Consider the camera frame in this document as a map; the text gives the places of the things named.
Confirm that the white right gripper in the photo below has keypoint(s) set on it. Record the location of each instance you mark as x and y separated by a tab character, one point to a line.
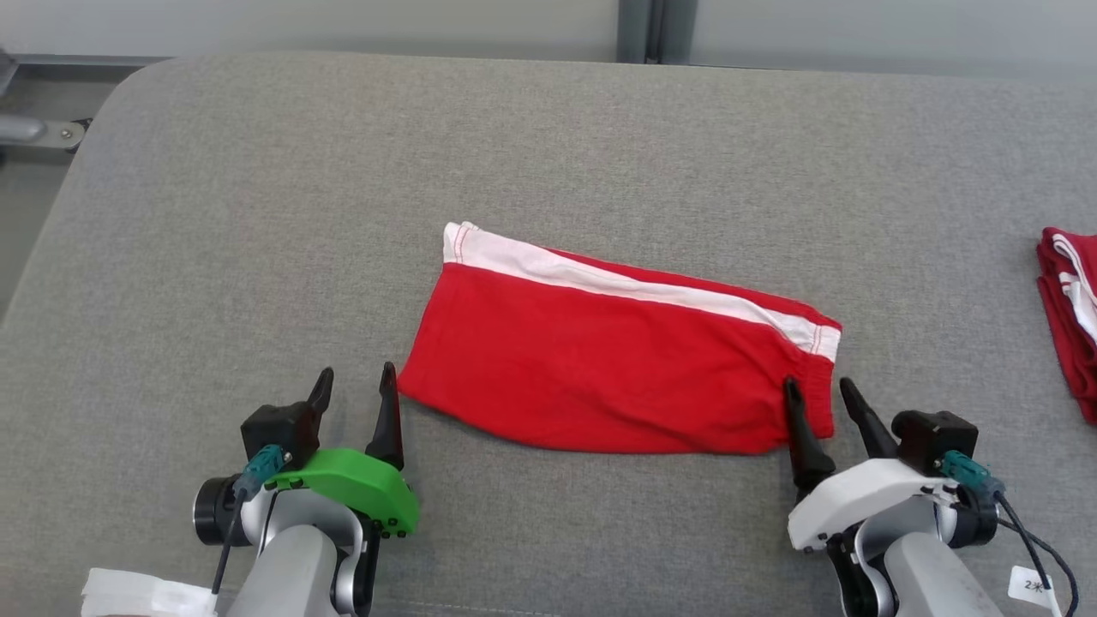
857	501

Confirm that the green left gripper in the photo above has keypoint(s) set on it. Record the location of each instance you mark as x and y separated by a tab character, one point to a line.
360	484

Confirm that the red shorts with white band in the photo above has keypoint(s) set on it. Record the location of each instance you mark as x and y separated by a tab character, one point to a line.
600	368

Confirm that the red white basketball jersey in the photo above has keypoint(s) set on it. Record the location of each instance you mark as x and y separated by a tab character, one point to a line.
1071	317

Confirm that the white paper tag on left arm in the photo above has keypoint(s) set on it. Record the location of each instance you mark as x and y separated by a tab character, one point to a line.
146	593

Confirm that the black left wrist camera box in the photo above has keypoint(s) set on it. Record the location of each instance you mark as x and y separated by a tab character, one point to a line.
278	433

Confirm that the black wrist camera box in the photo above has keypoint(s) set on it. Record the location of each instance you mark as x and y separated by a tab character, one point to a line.
934	437
278	433

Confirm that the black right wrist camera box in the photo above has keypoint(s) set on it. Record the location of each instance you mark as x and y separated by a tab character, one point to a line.
934	437

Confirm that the metal floor bracket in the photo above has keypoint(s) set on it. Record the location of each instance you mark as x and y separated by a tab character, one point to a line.
34	130

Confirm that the grey partition post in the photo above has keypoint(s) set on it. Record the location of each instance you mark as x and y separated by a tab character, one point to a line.
656	30

